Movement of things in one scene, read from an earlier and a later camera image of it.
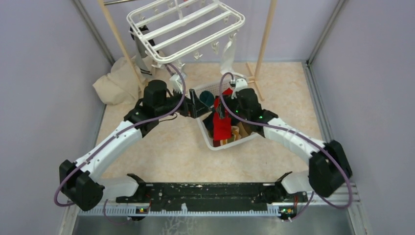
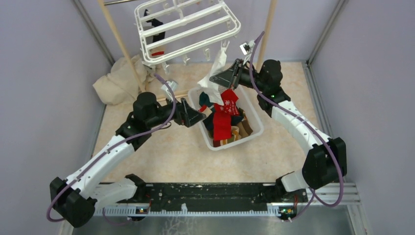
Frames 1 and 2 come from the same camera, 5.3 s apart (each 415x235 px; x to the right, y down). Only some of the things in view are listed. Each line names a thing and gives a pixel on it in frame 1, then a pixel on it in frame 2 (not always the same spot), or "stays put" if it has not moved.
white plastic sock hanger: (169, 30) stays put
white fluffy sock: (227, 65) -> (211, 88)
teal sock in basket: (206, 97) stays put
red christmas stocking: (221, 127) stays put
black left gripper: (197, 106) -> (191, 116)
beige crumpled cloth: (120, 85) stays put
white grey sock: (143, 66) -> (149, 39)
